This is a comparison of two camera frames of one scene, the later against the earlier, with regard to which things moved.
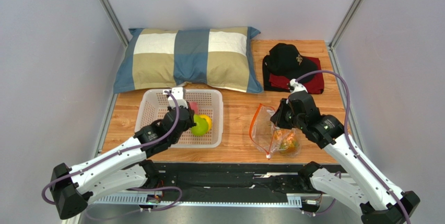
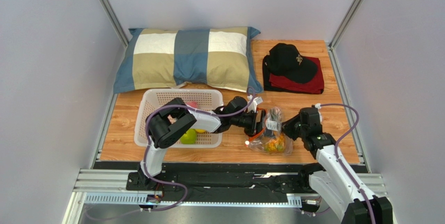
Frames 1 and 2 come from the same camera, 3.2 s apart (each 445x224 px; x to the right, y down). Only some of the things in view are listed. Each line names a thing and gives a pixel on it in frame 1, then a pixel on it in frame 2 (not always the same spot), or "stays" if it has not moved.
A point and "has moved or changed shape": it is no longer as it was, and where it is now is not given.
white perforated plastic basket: (154, 103) stays
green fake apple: (201, 126) has moved or changed shape
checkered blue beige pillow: (156, 59) stays
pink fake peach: (194, 106) stays
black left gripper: (191, 122) -> (259, 127)
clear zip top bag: (270, 139) has moved or changed shape
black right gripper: (279, 117) -> (290, 128)
